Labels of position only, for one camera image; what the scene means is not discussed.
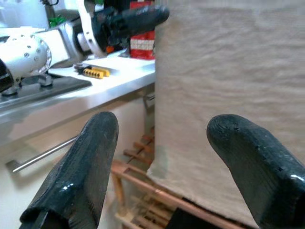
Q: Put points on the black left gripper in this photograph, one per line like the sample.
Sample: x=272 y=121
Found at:
x=110 y=26

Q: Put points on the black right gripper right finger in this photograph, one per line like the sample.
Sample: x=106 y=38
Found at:
x=262 y=167

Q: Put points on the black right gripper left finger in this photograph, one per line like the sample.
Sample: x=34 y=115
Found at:
x=78 y=171

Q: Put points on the red package box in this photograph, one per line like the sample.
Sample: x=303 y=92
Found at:
x=143 y=51

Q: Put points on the cream kitchen cabinet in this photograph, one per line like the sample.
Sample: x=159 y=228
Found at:
x=14 y=190

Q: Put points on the wooden slat rack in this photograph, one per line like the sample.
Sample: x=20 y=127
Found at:
x=164 y=194

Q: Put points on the black gas stove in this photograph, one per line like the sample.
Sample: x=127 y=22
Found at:
x=59 y=84

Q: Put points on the beige cloth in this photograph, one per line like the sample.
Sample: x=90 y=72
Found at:
x=226 y=71

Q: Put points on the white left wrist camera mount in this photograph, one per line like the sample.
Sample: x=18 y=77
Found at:
x=94 y=48

